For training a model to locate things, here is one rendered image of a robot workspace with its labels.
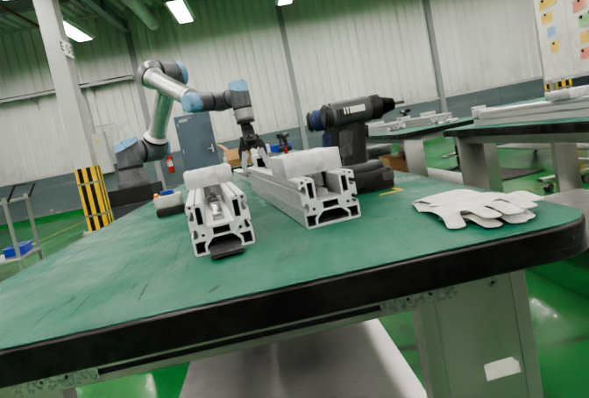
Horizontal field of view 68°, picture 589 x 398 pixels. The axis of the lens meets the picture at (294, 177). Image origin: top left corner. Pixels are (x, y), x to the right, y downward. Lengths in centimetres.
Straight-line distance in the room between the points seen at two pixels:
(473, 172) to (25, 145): 1256
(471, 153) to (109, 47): 1155
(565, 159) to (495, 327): 278
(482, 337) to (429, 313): 8
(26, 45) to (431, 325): 1395
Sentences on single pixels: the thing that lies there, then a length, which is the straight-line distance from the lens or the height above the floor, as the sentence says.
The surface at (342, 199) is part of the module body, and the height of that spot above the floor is 82.
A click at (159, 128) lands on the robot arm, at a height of 110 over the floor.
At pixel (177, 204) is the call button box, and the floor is 81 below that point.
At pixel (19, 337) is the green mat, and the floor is 78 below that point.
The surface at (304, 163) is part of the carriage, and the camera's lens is 81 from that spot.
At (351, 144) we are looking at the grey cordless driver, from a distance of 101.
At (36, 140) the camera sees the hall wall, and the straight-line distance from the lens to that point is 1399.
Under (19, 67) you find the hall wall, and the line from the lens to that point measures 1431.
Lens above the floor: 94
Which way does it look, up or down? 5 degrees down
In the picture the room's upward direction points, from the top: 11 degrees counter-clockwise
